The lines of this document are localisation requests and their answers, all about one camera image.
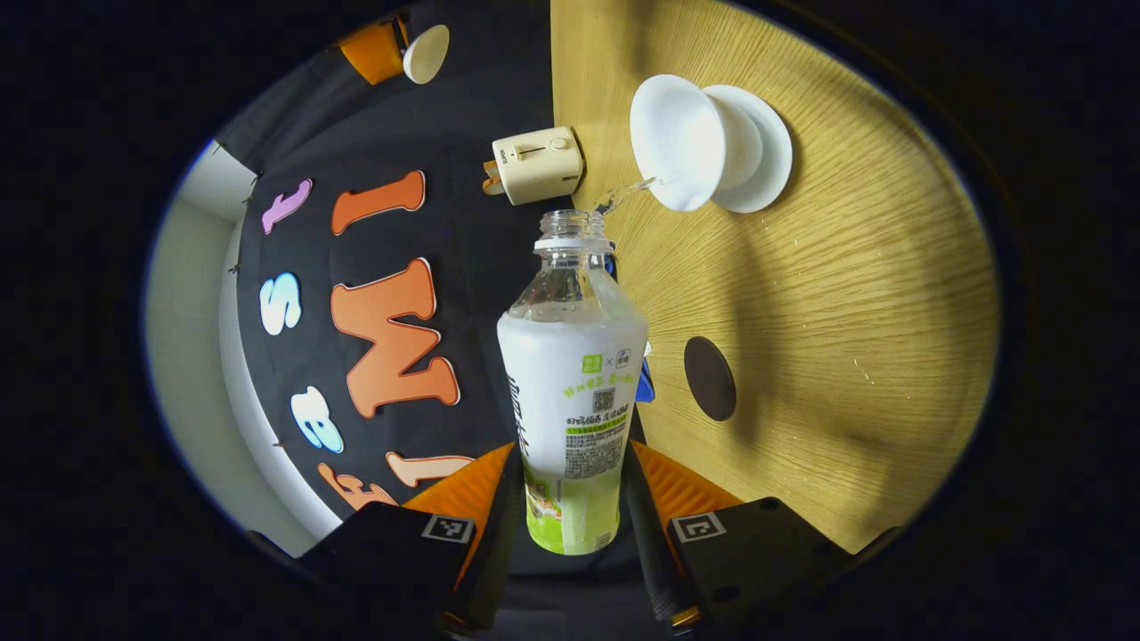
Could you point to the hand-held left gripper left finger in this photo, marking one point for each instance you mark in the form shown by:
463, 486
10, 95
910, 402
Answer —
494, 570

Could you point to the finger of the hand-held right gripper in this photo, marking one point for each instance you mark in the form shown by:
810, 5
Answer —
374, 53

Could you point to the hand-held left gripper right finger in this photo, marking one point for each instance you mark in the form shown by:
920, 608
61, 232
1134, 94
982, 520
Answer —
646, 552

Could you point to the dark brown round coaster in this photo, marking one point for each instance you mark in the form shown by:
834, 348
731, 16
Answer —
710, 378

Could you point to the clear water bottle green label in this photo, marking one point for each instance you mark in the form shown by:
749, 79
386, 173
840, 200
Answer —
570, 383

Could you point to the white teacup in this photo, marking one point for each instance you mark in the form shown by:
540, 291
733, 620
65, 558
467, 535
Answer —
677, 142

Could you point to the blue towel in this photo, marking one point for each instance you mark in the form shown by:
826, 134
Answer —
645, 383

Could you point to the white toaster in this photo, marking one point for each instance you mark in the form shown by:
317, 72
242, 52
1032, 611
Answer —
539, 165

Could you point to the white saucer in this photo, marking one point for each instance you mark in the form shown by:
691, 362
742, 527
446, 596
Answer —
773, 151

